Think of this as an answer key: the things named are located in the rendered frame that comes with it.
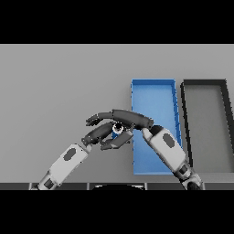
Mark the blue bin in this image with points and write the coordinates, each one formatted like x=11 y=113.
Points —
x=154 y=122

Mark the dark grey bin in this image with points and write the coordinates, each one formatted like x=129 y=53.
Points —
x=207 y=125

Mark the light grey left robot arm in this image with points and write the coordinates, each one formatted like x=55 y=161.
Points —
x=62 y=166

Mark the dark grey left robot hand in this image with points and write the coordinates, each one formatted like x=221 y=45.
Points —
x=99 y=134

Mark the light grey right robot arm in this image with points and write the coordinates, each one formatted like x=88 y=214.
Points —
x=170 y=152

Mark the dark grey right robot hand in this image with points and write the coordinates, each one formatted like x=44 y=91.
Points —
x=131 y=118

